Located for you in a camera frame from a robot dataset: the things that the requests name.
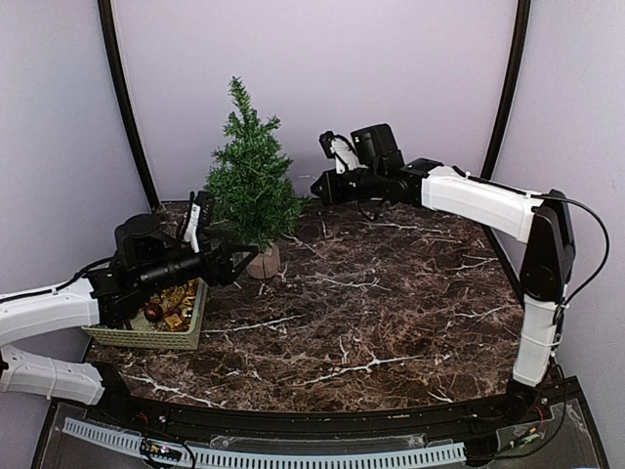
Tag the round wooden tree base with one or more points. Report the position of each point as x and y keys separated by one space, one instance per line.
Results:
x=266 y=264

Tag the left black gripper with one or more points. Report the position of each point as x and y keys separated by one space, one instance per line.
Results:
x=224 y=272

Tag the small green christmas tree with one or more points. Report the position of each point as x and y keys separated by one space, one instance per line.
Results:
x=249 y=178

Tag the black frame post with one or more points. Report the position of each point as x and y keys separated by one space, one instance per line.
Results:
x=121 y=90
x=509 y=88

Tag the gold gift box ornament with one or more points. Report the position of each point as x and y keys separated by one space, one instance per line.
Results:
x=174 y=323

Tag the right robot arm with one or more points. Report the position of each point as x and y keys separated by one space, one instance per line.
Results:
x=539 y=221

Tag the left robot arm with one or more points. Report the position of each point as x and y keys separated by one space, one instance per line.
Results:
x=78 y=302

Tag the white slotted cable duct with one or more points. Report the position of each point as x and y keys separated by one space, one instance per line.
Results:
x=240 y=452

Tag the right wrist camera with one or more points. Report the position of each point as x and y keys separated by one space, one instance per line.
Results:
x=339 y=149

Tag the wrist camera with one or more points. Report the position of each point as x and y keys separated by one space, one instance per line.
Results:
x=199 y=214
x=339 y=149

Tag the brown ball ornament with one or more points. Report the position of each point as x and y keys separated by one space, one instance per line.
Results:
x=153 y=312

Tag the black front rail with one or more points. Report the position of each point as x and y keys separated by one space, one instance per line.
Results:
x=466 y=420

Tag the left black frame post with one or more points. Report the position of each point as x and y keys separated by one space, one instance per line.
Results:
x=121 y=90

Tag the right black frame post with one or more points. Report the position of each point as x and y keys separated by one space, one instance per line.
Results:
x=509 y=88

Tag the green perforated plastic basket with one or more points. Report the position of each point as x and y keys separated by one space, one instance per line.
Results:
x=188 y=301

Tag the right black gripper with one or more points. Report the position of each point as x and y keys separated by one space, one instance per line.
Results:
x=332 y=196

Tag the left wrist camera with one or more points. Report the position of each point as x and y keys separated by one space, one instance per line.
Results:
x=199 y=214

